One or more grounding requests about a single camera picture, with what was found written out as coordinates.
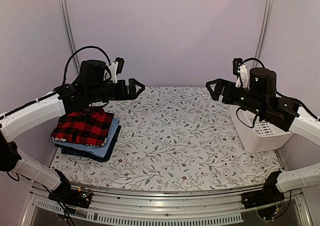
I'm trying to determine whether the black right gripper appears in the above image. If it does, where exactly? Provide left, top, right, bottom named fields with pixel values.
left=206, top=77, right=266, bottom=117

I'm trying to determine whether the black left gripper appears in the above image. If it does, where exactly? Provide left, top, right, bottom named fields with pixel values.
left=87, top=78, right=146, bottom=104

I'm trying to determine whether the red black plaid shirt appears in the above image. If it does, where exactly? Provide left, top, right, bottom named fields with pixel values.
left=50, top=107, right=114, bottom=147

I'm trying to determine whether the light blue shirt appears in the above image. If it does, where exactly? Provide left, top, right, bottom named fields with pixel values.
left=53, top=117, right=120, bottom=159

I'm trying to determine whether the dark navy shirt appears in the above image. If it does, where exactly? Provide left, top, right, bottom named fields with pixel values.
left=54, top=125, right=122, bottom=163

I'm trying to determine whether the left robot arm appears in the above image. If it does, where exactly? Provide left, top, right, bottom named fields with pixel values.
left=0, top=57, right=145, bottom=203

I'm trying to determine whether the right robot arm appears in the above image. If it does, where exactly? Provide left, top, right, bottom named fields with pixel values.
left=205, top=67, right=320, bottom=145

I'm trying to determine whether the white plastic basket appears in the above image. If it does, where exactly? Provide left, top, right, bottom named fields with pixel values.
left=229, top=105, right=293, bottom=153

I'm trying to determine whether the floral patterned table mat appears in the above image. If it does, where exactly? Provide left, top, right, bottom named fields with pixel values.
left=51, top=87, right=281, bottom=192

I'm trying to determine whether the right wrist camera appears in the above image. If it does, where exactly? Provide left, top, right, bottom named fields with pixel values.
left=232, top=58, right=250, bottom=89

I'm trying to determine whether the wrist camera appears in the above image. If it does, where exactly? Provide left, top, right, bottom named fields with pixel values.
left=232, top=58, right=250, bottom=89
left=109, top=57, right=125, bottom=84

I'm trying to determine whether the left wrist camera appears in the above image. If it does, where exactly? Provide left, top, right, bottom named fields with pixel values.
left=109, top=57, right=125, bottom=84

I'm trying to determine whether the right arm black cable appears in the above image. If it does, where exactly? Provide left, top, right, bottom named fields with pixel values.
left=241, top=57, right=266, bottom=69

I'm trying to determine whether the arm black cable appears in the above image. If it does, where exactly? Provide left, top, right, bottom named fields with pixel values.
left=241, top=57, right=266, bottom=69
left=61, top=45, right=112, bottom=86

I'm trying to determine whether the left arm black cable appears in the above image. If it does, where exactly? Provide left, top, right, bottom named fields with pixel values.
left=61, top=45, right=112, bottom=86

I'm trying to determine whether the right aluminium frame post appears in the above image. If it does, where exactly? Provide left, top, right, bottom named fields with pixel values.
left=255, top=0, right=274, bottom=59

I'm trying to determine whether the aluminium frame post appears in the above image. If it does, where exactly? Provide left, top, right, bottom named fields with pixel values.
left=56, top=0, right=80, bottom=76
left=255, top=0, right=274, bottom=59

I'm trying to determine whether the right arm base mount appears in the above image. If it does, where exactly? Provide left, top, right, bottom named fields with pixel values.
left=241, top=186, right=285, bottom=209

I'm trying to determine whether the left aluminium frame post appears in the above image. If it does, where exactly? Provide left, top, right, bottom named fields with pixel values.
left=56, top=0, right=80, bottom=76

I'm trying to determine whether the aluminium front rail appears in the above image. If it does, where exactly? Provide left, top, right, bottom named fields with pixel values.
left=21, top=185, right=316, bottom=226

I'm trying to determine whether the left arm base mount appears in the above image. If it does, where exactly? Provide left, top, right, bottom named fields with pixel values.
left=48, top=184, right=93, bottom=209

